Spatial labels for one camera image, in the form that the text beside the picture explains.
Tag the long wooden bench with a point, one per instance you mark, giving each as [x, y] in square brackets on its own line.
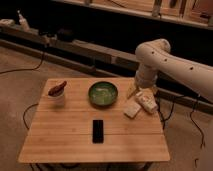
[95, 60]

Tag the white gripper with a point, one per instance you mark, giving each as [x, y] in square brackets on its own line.
[143, 79]

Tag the white spray bottle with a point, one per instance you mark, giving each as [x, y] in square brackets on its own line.
[23, 22]

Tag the white lotion bottle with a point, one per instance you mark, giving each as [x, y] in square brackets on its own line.
[147, 101]

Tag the green ceramic bowl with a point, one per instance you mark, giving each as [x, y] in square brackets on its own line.
[102, 93]

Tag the white cup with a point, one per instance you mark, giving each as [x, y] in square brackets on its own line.
[58, 99]

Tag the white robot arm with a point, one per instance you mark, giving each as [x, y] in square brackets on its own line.
[154, 56]

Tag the cream sponge block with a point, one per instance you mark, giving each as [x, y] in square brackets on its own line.
[131, 109]

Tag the black round device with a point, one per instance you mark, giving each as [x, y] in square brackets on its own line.
[65, 35]

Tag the red-brown object in cup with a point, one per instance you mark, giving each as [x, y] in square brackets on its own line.
[57, 89]

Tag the black smartphone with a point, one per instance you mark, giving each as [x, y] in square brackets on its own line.
[98, 131]

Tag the wooden table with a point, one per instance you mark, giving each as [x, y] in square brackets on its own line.
[79, 132]

